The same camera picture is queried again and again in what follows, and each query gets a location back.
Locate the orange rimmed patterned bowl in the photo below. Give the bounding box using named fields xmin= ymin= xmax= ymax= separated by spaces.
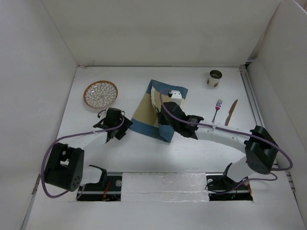
xmin=83 ymin=80 xmax=118 ymax=108

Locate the blue tan white placemat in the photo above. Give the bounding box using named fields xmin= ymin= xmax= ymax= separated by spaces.
xmin=130 ymin=80 xmax=188 ymax=143

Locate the brown wooden knife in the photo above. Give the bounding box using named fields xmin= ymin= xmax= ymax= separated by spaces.
xmin=224 ymin=99 xmax=238 ymax=126

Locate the white brown cup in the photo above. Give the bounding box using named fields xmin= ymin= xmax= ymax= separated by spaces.
xmin=207 ymin=70 xmax=223 ymax=88

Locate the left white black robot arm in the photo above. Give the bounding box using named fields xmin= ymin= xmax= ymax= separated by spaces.
xmin=41 ymin=108 xmax=133 ymax=198

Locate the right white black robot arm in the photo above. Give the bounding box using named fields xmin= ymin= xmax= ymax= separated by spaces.
xmin=158 ymin=102 xmax=280 ymax=194

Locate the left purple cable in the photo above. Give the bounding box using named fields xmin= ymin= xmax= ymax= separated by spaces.
xmin=40 ymin=109 xmax=127 ymax=199

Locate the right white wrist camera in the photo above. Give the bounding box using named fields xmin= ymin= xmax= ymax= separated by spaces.
xmin=168 ymin=90 xmax=182 ymax=100

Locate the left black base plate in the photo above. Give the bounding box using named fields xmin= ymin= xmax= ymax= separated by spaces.
xmin=76 ymin=172 xmax=123 ymax=202

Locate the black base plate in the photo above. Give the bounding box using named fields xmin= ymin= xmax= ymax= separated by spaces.
xmin=205 ymin=173 xmax=253 ymax=201
xmin=76 ymin=172 xmax=123 ymax=202

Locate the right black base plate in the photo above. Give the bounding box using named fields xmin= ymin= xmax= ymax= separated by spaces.
xmin=205 ymin=173 xmax=253 ymax=201

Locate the aluminium rail right side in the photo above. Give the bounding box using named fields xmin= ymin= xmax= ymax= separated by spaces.
xmin=239 ymin=62 xmax=295 ymax=192

